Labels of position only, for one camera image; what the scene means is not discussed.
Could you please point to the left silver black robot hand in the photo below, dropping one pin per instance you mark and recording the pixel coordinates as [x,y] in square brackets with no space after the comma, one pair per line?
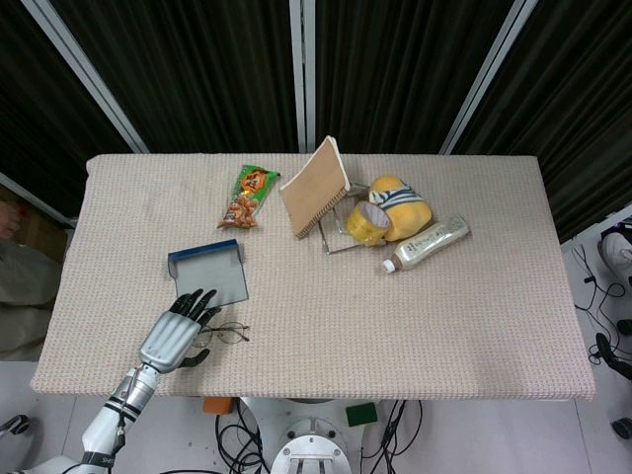
[168,340]

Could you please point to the thin wire-frame eyeglasses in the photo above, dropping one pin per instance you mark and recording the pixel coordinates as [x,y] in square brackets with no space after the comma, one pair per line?
[236,334]

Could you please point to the blue glasses case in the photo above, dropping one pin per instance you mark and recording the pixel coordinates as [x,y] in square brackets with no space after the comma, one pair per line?
[212,274]

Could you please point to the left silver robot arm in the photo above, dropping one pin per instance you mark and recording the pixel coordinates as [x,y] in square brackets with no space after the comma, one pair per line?
[106,422]

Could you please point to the orange rectangular block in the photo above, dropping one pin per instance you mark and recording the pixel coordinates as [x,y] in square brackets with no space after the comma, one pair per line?
[217,406]

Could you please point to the dark green rectangular block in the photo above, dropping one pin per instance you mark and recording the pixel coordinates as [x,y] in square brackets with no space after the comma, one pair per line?
[361,415]

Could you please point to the beige trousers leg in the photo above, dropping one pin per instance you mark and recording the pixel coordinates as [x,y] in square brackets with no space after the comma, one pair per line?
[24,306]

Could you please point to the green orange snack bag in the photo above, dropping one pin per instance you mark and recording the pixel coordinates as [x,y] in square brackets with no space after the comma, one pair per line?
[247,197]

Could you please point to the beige waffle tablecloth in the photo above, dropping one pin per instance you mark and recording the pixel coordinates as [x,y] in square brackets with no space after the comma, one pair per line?
[345,321]

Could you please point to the white robot torso base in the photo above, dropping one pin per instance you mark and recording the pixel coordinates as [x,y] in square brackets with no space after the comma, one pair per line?
[311,454]

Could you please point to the brown spiral notebook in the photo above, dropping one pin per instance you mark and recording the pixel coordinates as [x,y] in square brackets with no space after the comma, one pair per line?
[316,187]

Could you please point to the yellow tape roll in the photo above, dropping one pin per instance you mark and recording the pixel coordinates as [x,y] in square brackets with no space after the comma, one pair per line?
[365,224]

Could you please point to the black curtain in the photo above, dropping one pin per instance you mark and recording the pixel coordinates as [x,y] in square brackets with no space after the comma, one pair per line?
[405,74]
[197,74]
[39,113]
[568,99]

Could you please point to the yellow plush toy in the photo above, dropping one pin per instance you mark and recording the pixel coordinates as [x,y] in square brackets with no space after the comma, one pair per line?
[412,214]

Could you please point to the beige drink bottle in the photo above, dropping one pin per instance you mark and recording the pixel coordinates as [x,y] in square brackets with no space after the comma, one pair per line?
[429,244]

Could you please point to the black chair base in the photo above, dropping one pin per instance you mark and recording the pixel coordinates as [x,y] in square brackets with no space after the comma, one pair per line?
[612,353]

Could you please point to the white shoe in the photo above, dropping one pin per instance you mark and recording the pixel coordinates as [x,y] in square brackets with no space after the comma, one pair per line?
[617,252]

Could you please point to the black caster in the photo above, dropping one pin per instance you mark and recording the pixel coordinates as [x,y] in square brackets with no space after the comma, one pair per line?
[623,427]

